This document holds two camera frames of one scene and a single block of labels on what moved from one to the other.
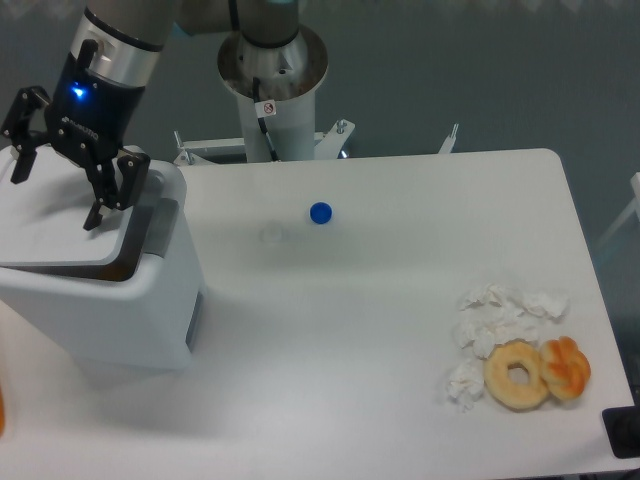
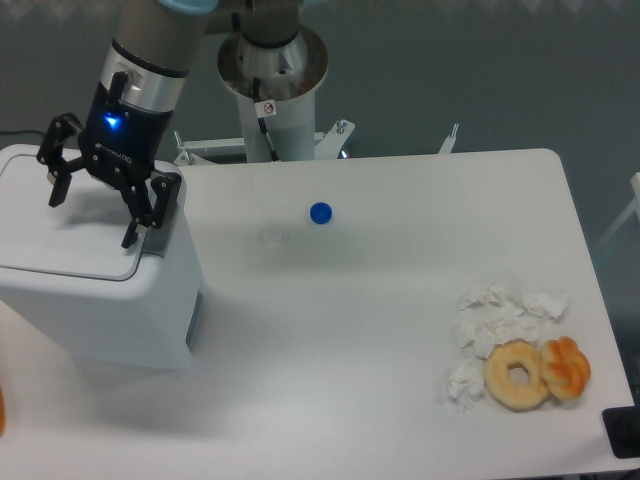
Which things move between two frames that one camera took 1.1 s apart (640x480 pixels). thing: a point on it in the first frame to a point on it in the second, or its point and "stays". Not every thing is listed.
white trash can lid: [42, 221] stays
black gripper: [87, 113] to [121, 137]
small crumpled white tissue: [466, 384] stays
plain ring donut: [500, 388] stays
